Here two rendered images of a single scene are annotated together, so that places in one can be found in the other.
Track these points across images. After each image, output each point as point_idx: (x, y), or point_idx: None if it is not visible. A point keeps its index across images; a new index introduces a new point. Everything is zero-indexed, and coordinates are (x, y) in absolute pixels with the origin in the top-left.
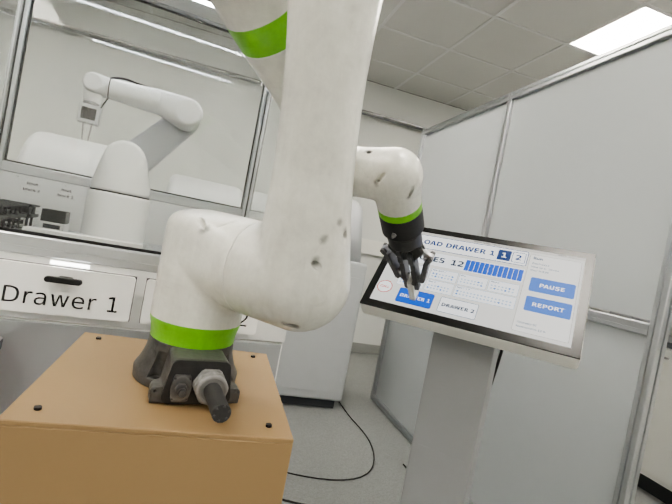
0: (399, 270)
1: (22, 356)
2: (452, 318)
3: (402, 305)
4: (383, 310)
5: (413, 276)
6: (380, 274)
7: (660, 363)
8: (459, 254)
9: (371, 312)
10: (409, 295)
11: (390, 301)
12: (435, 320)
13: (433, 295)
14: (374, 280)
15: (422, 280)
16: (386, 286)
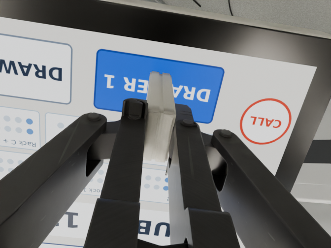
0: (218, 169)
1: None
2: (6, 18)
3: (193, 50)
4: (260, 24)
5: (132, 138)
6: (283, 162)
7: None
8: (64, 244)
9: (297, 27)
10: (169, 80)
11: (239, 62)
12: (62, 0)
13: (98, 105)
14: (302, 139)
15: (85, 123)
16: (259, 120)
